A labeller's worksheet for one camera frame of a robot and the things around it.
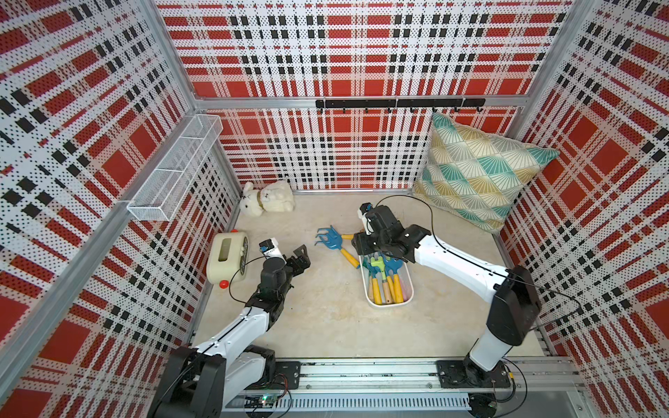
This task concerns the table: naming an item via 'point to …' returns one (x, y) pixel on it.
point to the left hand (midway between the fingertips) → (300, 250)
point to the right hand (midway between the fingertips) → (362, 239)
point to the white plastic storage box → (387, 279)
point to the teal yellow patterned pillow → (474, 175)
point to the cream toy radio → (227, 257)
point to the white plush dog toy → (273, 196)
